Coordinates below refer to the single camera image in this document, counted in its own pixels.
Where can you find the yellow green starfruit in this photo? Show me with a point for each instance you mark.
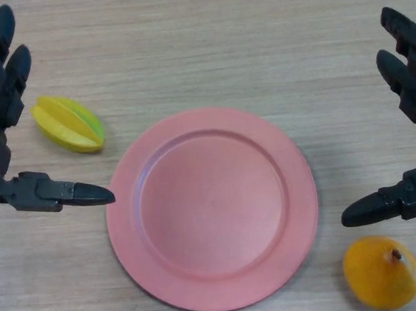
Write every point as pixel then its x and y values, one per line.
pixel 67 125

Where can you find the pink round plate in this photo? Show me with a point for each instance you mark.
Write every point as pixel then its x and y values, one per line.
pixel 212 209

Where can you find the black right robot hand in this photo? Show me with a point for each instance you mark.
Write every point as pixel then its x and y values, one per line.
pixel 413 85

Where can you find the orange pear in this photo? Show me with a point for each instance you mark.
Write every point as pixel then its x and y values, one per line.
pixel 379 275

